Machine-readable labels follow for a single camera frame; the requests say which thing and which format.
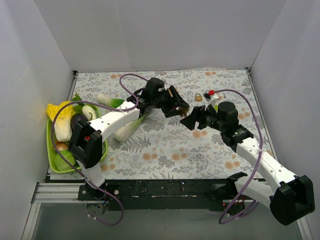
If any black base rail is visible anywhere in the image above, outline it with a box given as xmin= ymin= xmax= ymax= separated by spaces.
xmin=77 ymin=178 xmax=258 ymax=212

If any green plastic tray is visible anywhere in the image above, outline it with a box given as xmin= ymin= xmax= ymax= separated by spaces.
xmin=46 ymin=105 xmax=108 ymax=174

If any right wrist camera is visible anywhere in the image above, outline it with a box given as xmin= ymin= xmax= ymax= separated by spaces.
xmin=203 ymin=90 xmax=219 ymax=110

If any large brass padlock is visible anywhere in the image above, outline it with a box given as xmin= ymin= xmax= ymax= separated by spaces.
xmin=175 ymin=107 xmax=190 ymax=118

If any napa cabbage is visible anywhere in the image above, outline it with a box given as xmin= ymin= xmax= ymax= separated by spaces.
xmin=114 ymin=114 xmax=146 ymax=142

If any bok choy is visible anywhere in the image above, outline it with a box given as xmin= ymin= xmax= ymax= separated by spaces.
xmin=96 ymin=93 xmax=124 ymax=109

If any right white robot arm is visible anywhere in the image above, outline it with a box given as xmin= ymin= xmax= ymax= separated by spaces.
xmin=180 ymin=101 xmax=315 ymax=226

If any small brass padlock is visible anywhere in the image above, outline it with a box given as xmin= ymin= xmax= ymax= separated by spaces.
xmin=194 ymin=93 xmax=203 ymax=102

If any green round cabbage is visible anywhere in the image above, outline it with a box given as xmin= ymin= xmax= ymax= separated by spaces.
xmin=54 ymin=150 xmax=76 ymax=171

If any purple eggplant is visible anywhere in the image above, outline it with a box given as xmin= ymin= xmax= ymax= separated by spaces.
xmin=70 ymin=113 xmax=87 ymax=130

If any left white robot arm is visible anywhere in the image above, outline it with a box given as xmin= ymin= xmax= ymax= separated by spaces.
xmin=68 ymin=77 xmax=190 ymax=200

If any floral table mat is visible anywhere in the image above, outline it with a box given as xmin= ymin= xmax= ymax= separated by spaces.
xmin=74 ymin=69 xmax=272 ymax=180

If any yellow cabbage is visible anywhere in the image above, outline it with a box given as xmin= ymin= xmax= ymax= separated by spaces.
xmin=46 ymin=101 xmax=75 ymax=142

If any brown onion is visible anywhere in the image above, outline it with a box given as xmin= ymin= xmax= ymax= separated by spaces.
xmin=55 ymin=141 xmax=68 ymax=151

